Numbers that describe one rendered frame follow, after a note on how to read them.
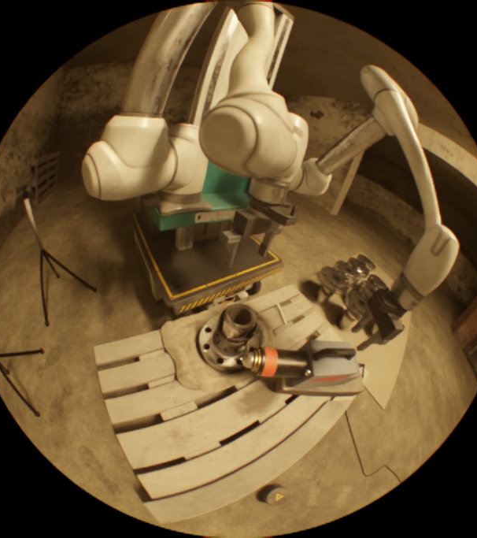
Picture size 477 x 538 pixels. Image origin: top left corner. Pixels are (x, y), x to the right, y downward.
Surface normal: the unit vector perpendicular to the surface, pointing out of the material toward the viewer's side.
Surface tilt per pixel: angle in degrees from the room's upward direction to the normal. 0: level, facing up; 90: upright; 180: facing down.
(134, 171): 89
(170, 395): 0
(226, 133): 98
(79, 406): 0
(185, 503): 0
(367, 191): 90
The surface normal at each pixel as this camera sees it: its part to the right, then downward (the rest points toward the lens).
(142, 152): 0.76, 0.58
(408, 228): -0.83, 0.19
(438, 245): -0.89, -0.11
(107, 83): 0.50, 0.64
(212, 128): -0.43, 0.62
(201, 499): 0.22, -0.74
